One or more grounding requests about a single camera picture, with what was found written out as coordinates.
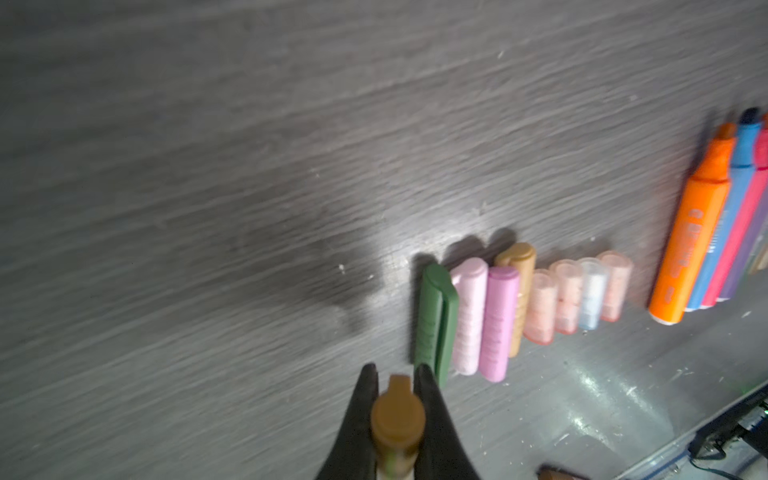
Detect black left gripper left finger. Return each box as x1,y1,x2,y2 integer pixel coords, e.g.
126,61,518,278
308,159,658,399
316,363,379,480

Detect orange highlighter pen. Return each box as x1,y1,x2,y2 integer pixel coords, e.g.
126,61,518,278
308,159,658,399
648,123,737,326

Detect pink red highlighter pen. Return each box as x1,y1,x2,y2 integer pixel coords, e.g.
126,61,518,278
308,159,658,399
703,114,767,309

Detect light pink marker cap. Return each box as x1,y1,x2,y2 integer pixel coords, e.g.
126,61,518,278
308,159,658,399
450,257,489,376

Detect clear orange pen cap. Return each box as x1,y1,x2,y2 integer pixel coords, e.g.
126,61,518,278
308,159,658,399
598,250,634,322

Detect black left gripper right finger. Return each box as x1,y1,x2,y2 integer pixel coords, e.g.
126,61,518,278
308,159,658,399
414,364,480,480

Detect clear blue pen cap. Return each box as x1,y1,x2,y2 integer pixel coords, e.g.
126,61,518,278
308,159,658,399
578,257,609,330

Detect gold brown marker cap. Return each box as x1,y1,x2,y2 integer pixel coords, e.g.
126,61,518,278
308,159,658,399
370,374,426,479

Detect purple highlighter pen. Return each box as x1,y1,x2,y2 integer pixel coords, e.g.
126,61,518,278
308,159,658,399
717,191,767,302

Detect blue highlighter pen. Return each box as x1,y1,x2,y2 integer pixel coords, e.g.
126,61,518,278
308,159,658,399
685,107,762,312

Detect gold cap beige marker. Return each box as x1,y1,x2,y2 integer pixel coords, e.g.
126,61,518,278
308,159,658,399
745,228,767,275

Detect green marker cap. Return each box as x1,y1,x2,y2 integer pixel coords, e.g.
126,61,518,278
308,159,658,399
414,264,460,388

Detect clear pink pen cap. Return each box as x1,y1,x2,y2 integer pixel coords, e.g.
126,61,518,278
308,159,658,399
549,259,584,335

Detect gold pen cap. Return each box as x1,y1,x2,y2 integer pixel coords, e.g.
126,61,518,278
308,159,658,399
494,242,536,358

